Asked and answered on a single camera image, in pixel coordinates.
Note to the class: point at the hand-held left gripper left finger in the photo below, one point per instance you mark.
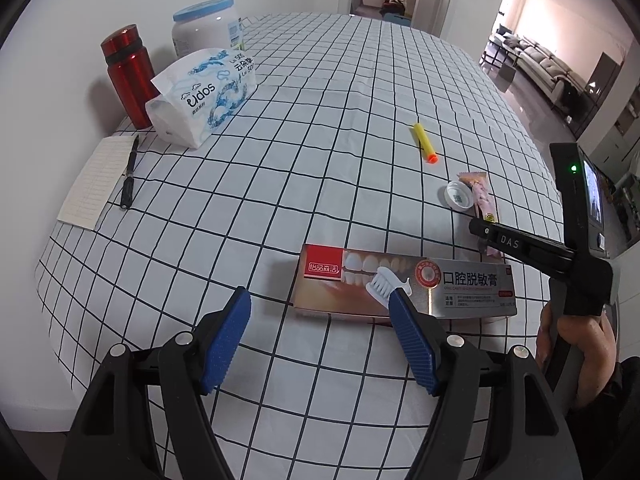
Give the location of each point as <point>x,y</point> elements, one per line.
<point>227,345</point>

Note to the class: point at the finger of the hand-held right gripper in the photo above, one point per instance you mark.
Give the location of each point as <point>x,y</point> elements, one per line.
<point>520,247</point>

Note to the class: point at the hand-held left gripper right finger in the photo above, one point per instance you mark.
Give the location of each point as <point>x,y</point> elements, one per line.
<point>412,340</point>

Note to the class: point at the pink wrapper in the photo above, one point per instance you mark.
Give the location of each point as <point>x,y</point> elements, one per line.
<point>481,200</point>

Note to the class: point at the toothpaste box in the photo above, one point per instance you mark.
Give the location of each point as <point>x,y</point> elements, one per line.
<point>350,280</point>

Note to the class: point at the person's right hand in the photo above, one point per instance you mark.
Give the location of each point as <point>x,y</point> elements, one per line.
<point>595,345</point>

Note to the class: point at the white bottle cap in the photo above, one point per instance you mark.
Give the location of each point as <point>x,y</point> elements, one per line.
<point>457,196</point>

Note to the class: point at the yellow foam dart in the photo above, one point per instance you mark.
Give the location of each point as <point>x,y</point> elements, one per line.
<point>422,140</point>

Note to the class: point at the grey sofa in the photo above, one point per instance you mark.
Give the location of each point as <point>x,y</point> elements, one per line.
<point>545,67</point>

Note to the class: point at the black pen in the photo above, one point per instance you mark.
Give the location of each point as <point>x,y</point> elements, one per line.
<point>130,165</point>

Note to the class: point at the white notepad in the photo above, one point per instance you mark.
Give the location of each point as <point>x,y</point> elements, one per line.
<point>92,180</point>

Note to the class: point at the checked tablecloth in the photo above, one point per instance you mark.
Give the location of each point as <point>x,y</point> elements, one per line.
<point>325,135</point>

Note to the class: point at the white blue tissue pack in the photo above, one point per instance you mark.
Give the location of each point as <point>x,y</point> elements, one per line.
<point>200,95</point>

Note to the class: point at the blue suitcase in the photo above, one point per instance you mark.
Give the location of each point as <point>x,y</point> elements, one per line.
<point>399,19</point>

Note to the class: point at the red thermos bottle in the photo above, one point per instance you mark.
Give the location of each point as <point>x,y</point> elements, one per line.
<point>130,80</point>

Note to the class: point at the white jar with blue lid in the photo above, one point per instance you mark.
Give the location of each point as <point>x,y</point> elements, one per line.
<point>200,30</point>

